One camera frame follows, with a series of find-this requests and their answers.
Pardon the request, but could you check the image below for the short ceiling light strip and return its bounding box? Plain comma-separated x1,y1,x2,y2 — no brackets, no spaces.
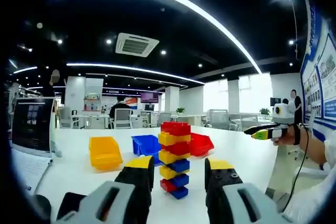
66,62,205,86

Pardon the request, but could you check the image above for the ceiling air conditioner vent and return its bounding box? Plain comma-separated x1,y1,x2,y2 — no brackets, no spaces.
115,33,160,57

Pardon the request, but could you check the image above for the blue white wall display board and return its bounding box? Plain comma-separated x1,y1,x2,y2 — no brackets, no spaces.
300,0,336,131

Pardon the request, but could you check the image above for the yellow plastic bin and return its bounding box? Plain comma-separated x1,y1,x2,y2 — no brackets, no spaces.
88,136,123,170

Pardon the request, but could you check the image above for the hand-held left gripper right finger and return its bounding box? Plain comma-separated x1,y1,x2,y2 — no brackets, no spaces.
204,157,292,224

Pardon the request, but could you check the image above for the person in grey shirt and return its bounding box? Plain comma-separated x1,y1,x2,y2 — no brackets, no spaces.
285,140,336,224

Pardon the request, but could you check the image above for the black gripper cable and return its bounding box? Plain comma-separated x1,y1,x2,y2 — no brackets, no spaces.
282,123,313,211

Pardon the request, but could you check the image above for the wall screen purple picture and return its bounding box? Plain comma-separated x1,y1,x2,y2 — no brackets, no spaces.
141,92,159,104

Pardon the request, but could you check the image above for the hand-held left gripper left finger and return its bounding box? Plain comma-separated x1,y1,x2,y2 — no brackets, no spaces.
56,155,155,224

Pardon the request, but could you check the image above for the person's right hand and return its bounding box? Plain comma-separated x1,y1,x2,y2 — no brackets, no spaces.
272,124,302,147

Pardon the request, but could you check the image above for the blue plastic bin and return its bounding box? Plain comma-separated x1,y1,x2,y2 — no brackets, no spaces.
131,134,161,162

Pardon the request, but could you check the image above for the red plastic bin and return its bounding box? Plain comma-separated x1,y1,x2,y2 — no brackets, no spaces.
190,132,215,157

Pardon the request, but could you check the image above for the black computer mouse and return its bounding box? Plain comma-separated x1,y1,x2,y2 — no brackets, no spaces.
33,194,52,221

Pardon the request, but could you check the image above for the stack of toy blocks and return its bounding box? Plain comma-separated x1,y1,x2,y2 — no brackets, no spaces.
158,121,192,200

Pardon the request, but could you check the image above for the white laptop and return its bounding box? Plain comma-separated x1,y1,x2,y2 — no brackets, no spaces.
9,97,56,196

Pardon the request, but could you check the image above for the white mesh office chair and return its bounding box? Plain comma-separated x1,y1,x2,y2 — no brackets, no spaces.
114,108,132,130

